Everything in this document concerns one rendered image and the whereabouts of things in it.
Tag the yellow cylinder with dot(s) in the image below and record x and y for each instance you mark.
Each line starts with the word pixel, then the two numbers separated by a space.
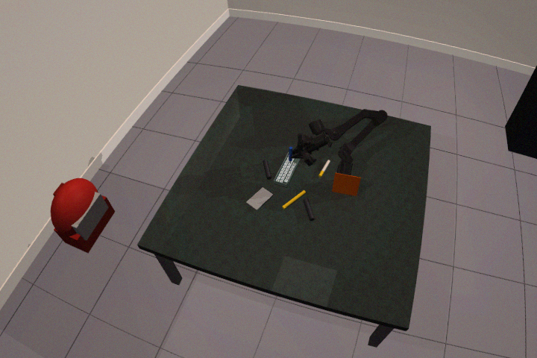
pixel 293 200

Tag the keyboard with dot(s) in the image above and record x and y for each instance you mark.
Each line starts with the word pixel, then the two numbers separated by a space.
pixel 286 171

